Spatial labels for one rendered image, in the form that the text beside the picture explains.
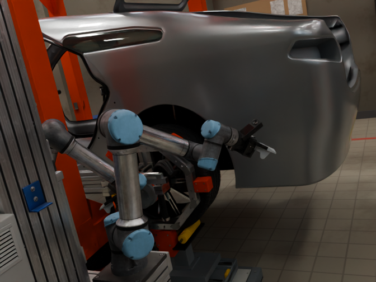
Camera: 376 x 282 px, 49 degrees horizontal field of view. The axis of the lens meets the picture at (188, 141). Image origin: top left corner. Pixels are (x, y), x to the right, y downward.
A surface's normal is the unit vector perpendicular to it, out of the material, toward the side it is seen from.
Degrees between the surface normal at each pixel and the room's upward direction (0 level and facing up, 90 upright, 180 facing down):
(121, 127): 82
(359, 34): 90
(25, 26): 90
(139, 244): 97
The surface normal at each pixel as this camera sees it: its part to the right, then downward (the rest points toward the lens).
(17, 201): 0.89, -0.07
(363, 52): -0.42, 0.29
